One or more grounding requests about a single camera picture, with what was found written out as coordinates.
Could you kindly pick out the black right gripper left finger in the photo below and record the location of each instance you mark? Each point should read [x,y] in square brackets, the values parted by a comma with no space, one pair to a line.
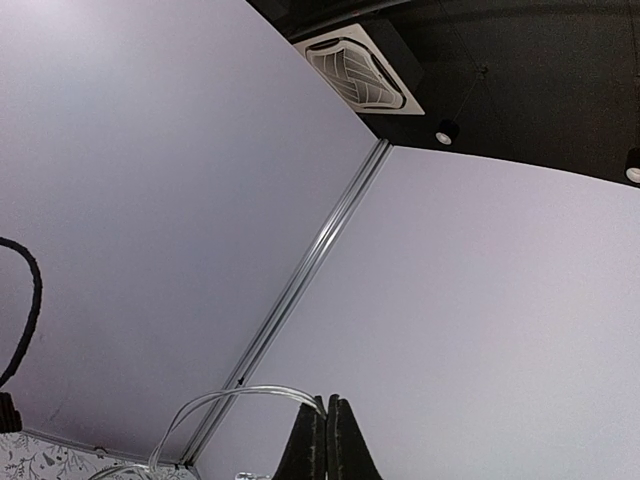
[304,456]

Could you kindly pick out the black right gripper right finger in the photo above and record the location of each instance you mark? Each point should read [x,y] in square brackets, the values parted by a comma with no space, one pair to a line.
[347,454]

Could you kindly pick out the white ceiling air vent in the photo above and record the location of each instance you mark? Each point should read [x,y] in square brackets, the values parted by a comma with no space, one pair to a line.
[369,66]

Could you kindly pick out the round ceiling spotlight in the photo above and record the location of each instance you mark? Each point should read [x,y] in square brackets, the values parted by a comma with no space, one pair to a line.
[447,132]

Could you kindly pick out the clear string light garland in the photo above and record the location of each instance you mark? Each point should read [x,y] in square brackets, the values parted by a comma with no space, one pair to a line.
[220,401]

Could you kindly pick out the left aluminium frame post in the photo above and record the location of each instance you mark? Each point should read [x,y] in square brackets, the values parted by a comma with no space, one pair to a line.
[308,266]

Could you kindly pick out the floral patterned table mat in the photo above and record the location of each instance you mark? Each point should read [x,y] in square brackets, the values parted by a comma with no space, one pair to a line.
[27,457]

